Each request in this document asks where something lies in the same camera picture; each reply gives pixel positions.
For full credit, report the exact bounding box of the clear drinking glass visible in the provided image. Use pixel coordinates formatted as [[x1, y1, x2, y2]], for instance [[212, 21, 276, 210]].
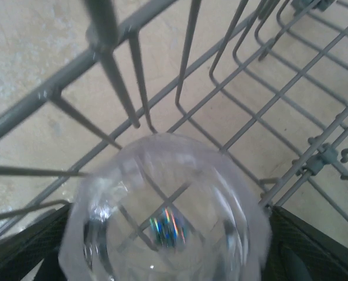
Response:
[[57, 132, 274, 281]]

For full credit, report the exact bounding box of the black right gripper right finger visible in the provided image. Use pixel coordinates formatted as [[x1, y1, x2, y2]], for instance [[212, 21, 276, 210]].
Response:
[[261, 205, 348, 281]]

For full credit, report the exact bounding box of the grey wire dish rack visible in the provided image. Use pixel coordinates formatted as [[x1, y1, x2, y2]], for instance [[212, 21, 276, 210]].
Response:
[[0, 0, 348, 266]]

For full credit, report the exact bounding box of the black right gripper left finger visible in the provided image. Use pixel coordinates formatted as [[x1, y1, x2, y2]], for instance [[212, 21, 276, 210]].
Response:
[[0, 204, 72, 281]]

